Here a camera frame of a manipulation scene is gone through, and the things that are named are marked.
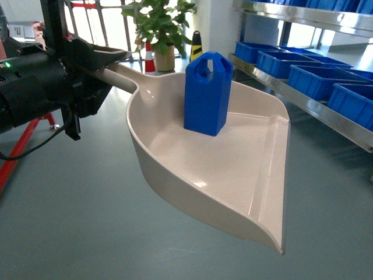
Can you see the beige plastic dustpan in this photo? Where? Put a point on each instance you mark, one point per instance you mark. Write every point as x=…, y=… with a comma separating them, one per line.
x=234, y=181

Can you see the green potted plant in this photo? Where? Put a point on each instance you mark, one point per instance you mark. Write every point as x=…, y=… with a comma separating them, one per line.
x=162, y=24

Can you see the blue crate rear right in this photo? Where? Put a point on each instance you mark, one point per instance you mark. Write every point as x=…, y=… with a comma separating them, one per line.
x=248, y=52

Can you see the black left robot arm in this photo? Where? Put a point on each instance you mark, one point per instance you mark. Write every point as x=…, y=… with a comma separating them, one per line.
x=39, y=80

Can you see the blue crate rear left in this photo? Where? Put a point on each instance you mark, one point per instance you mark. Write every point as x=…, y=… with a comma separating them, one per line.
x=278, y=64

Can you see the white tag on arm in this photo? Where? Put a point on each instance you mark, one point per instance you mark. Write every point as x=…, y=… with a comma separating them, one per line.
x=21, y=32

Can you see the blue crate front left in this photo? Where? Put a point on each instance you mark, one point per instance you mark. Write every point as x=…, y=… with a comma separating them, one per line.
x=354, y=102

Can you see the blue crate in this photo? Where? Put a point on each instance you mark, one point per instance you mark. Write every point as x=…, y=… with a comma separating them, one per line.
x=278, y=64
x=317, y=82
x=354, y=102
x=248, y=52

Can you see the blue plastic part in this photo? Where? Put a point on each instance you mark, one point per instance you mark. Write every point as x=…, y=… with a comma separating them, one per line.
x=207, y=93

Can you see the blue crate front right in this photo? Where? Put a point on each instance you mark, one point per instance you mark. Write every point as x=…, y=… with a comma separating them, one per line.
x=317, y=82

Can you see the steel roller shelf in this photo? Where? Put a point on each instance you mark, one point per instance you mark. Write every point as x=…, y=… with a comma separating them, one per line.
x=344, y=22

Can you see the yellow black traffic post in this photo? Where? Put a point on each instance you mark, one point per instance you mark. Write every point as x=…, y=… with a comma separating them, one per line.
x=196, y=46

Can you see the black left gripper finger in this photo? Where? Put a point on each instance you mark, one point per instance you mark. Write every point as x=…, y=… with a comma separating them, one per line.
x=102, y=56
x=89, y=95

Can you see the red white traffic cone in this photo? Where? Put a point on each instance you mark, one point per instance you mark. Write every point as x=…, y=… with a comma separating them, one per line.
x=149, y=60

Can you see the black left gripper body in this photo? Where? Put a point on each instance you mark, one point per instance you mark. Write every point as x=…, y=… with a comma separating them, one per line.
x=72, y=55

